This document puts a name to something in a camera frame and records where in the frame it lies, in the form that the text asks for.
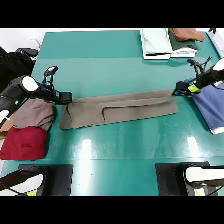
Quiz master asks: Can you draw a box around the dark green garment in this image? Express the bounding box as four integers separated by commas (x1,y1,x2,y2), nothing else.
167,29,198,52

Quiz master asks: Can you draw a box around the mauve garment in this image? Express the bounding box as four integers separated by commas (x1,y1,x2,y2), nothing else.
12,98,56,132

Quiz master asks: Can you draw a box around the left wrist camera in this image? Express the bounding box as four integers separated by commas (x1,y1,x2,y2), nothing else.
42,65,60,92

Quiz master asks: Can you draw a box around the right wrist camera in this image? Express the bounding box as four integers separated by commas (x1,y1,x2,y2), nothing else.
186,56,213,76

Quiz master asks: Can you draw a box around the blue garment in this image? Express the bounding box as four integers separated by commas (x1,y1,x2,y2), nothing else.
191,83,224,135

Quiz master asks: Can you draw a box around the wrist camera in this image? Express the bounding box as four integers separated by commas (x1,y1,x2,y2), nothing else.
42,65,60,92
186,56,213,76

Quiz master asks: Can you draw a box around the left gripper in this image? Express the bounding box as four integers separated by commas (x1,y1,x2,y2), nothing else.
54,90,74,106

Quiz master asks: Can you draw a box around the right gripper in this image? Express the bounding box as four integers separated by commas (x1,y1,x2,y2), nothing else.
172,79,201,98

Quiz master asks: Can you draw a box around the white garment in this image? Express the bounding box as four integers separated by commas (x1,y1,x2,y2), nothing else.
140,28,173,61

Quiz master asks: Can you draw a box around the taupe shirt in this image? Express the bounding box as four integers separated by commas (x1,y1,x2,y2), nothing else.
58,88,180,131

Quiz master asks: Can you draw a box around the red garment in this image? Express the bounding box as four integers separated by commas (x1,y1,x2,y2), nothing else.
0,125,49,161

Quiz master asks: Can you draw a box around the orange-brown garment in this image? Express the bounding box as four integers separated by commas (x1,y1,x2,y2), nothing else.
169,28,206,43

